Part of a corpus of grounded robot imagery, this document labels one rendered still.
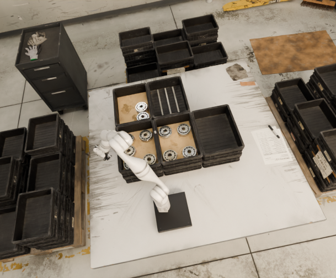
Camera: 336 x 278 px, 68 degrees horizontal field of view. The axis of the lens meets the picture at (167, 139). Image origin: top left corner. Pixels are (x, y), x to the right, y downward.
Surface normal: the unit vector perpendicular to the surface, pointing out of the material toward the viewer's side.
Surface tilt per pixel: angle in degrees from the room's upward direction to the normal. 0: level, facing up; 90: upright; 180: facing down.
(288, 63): 0
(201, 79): 0
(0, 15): 90
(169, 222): 1
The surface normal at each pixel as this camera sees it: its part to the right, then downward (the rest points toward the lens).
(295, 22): -0.10, -0.51
